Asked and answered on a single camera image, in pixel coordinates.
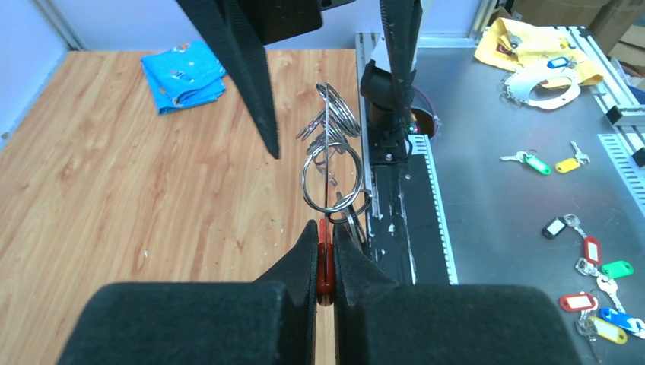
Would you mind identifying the green tag key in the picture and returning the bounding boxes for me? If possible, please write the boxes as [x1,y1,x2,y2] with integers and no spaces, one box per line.
[500,150,551,176]

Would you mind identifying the white tape roll pieces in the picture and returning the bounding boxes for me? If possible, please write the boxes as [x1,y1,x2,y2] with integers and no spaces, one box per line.
[501,66,581,111]

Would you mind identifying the blue tag key on floor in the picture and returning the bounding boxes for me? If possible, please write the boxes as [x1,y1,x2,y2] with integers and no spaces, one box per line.
[599,307,644,339]

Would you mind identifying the blue patterned cloth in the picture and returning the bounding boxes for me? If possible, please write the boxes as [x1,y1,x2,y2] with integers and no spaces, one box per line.
[141,40,227,116]

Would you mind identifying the black tag key on floor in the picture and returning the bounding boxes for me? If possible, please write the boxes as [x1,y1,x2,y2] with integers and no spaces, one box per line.
[542,213,588,240]

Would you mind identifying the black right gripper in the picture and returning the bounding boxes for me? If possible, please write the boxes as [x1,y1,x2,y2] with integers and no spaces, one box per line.
[177,0,423,160]

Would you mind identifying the yellow tag key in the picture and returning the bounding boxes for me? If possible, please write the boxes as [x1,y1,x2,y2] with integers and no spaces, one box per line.
[575,313,628,357]
[554,141,590,174]

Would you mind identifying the yellow cloth bag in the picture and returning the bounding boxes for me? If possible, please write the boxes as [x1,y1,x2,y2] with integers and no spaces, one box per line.
[474,18,604,86]

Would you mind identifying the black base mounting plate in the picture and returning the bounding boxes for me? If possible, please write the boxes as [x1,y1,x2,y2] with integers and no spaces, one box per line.
[366,135,459,285]

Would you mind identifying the green tag on floor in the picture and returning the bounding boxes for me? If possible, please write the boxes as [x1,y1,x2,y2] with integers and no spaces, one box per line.
[601,260,634,279]

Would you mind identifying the keyring holder with red handle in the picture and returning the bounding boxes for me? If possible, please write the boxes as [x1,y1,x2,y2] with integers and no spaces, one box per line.
[296,81,367,306]

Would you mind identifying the yellow tag key lower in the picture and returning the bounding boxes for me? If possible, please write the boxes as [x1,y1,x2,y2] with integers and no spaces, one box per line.
[575,313,628,357]

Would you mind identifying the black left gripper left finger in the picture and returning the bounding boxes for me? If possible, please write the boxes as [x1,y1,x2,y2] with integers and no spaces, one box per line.
[59,221,318,364]

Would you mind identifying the red tag key lower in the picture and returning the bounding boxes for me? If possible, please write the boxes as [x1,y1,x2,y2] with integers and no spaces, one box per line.
[558,291,599,313]

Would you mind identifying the red tag key on floor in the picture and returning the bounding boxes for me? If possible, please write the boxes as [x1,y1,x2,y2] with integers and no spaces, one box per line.
[583,236,602,265]

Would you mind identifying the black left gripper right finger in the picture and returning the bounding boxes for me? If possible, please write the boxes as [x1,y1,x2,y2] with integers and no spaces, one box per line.
[333,228,581,364]

